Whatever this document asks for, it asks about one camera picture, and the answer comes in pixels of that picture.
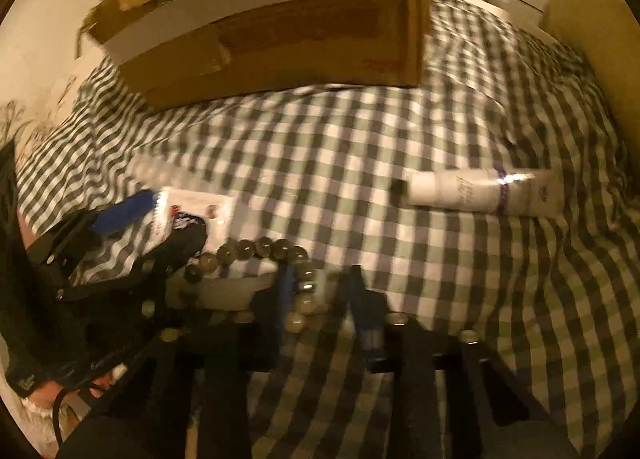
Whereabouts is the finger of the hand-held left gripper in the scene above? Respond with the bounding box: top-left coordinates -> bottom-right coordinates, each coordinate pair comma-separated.
25,190 -> 157,290
60,225 -> 208,305

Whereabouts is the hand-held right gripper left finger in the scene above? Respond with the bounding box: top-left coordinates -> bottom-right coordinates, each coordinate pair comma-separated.
57,264 -> 301,459

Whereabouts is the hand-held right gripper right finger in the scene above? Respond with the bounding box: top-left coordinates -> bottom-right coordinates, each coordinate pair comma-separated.
337,264 -> 583,459

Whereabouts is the white printed packet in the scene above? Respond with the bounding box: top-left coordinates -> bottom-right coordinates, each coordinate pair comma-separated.
150,188 -> 238,255

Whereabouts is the beaded bracelet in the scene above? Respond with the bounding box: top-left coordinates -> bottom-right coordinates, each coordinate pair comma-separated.
142,236 -> 331,335

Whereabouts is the person's left hand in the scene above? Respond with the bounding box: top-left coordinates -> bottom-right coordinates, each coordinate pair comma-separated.
30,364 -> 128,412

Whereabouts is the checkered blanket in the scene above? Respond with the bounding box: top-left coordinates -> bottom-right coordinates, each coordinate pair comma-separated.
15,0 -> 636,459

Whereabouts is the white bottle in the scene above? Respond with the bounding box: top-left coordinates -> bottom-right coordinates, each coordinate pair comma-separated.
390,168 -> 558,217

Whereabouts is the cardboard box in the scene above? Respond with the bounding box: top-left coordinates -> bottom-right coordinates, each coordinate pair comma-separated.
75,0 -> 436,110

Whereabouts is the cream pillow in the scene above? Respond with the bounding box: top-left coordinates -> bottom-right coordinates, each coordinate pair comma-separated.
542,0 -> 640,105

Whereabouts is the black cable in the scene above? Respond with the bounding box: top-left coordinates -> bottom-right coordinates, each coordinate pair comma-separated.
47,386 -> 73,445

